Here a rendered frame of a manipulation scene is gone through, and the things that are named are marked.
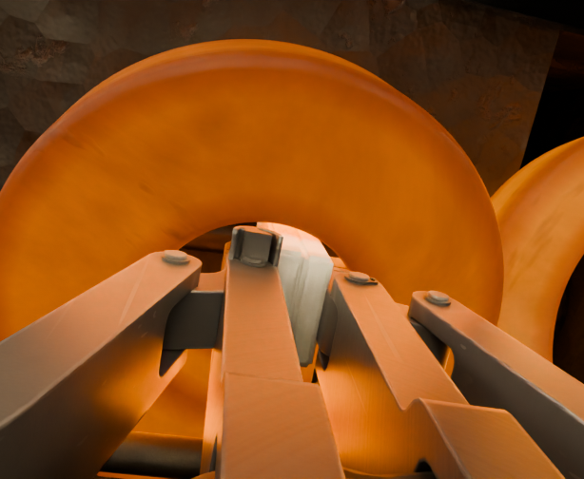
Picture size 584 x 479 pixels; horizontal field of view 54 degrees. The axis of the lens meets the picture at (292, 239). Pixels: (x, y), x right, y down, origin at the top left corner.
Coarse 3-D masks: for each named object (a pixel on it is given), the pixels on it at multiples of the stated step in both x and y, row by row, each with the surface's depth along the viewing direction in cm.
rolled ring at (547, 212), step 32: (544, 160) 22; (576, 160) 21; (512, 192) 22; (544, 192) 21; (576, 192) 21; (512, 224) 20; (544, 224) 20; (576, 224) 21; (512, 256) 20; (544, 256) 20; (576, 256) 21; (512, 288) 20; (544, 288) 20; (512, 320) 20; (544, 320) 20; (544, 352) 20
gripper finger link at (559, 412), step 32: (448, 320) 12; (480, 320) 13; (480, 352) 11; (512, 352) 11; (480, 384) 11; (512, 384) 10; (544, 384) 10; (576, 384) 10; (544, 416) 10; (576, 416) 9; (544, 448) 9; (576, 448) 9
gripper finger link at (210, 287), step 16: (224, 256) 16; (224, 272) 14; (208, 288) 13; (176, 304) 13; (192, 304) 13; (208, 304) 13; (176, 320) 13; (192, 320) 13; (208, 320) 13; (176, 336) 13; (192, 336) 13; (208, 336) 13
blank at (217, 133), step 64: (192, 64) 14; (256, 64) 14; (320, 64) 14; (64, 128) 14; (128, 128) 14; (192, 128) 14; (256, 128) 14; (320, 128) 15; (384, 128) 15; (0, 192) 15; (64, 192) 14; (128, 192) 15; (192, 192) 15; (256, 192) 15; (320, 192) 15; (384, 192) 15; (448, 192) 16; (0, 256) 15; (64, 256) 15; (128, 256) 15; (384, 256) 16; (448, 256) 17; (0, 320) 16; (192, 384) 18
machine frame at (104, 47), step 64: (0, 0) 23; (64, 0) 23; (128, 0) 23; (192, 0) 23; (256, 0) 23; (320, 0) 23; (384, 0) 23; (448, 0) 24; (512, 0) 29; (576, 0) 29; (0, 64) 23; (64, 64) 23; (128, 64) 24; (384, 64) 24; (448, 64) 24; (512, 64) 24; (576, 64) 30; (0, 128) 24; (448, 128) 25; (512, 128) 25; (576, 128) 33; (192, 256) 25; (576, 320) 29
